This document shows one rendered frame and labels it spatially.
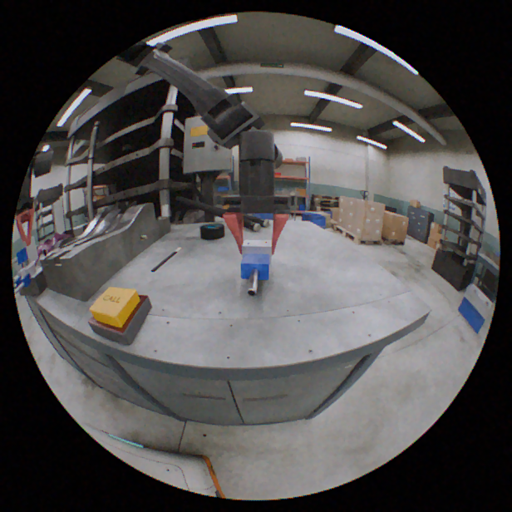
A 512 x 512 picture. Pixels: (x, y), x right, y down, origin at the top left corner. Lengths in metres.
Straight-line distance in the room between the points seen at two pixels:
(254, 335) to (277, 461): 0.84
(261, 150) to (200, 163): 0.83
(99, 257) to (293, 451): 1.02
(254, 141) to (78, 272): 0.37
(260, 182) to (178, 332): 0.22
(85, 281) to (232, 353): 0.30
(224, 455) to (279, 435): 0.29
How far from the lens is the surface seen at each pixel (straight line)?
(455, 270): 3.57
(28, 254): 0.50
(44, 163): 0.52
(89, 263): 0.38
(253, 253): 0.29
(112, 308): 0.23
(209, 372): 0.19
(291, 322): 0.21
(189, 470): 0.72
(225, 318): 0.22
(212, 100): 0.32
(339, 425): 1.04
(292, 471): 0.98
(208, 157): 1.07
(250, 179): 0.25
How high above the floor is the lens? 0.95
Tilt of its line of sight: 22 degrees down
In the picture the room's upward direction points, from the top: straight up
